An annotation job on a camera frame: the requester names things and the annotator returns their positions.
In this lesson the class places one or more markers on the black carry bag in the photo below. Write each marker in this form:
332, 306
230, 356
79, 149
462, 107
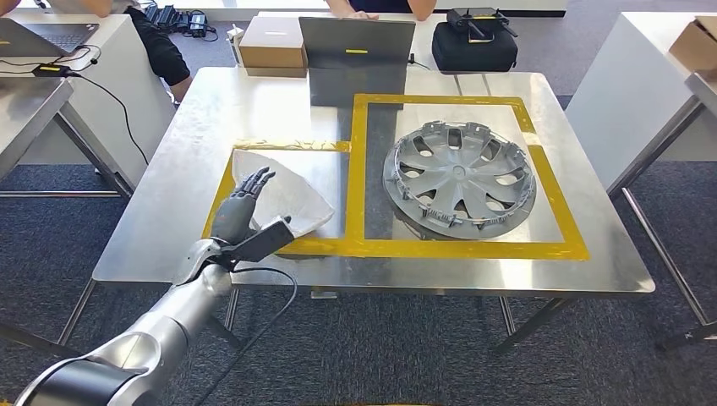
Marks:
470, 59

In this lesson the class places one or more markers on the steel table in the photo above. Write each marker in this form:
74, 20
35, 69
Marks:
28, 112
706, 89

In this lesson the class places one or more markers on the flat brown cardboard box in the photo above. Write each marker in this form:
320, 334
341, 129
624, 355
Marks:
274, 72

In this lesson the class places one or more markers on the grey wheel hubcap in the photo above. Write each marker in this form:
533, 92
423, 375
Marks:
459, 179

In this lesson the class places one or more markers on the large yellow tape frame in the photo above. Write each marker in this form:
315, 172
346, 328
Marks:
448, 249

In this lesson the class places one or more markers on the black power brick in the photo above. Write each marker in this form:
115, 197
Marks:
162, 15
198, 23

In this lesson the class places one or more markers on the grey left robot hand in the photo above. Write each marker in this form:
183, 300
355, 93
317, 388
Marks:
232, 216

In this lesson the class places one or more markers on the white desk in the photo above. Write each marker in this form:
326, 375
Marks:
622, 106
101, 129
424, 45

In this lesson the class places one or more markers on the dark grey open laptop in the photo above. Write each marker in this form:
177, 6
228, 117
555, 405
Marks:
61, 36

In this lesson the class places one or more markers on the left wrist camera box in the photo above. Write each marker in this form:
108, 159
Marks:
263, 241

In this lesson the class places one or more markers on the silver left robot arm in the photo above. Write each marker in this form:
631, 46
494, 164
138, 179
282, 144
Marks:
168, 319

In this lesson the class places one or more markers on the person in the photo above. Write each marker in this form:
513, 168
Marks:
423, 8
162, 50

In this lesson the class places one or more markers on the metal floor socket plate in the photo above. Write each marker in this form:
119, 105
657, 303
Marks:
324, 295

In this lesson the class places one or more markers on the small yellow tape frame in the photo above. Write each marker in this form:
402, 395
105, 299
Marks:
319, 247

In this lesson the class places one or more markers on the black remote controller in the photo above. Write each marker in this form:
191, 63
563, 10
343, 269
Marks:
476, 17

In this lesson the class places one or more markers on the steel workbench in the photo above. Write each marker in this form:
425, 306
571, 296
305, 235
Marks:
196, 123

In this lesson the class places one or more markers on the grey laptop yellow sticker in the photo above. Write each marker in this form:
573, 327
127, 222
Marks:
358, 39

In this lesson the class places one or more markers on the black power adapter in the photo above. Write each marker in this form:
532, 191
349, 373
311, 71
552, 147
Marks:
51, 70

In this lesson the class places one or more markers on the white curved plastic part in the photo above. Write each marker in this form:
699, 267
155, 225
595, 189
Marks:
297, 196

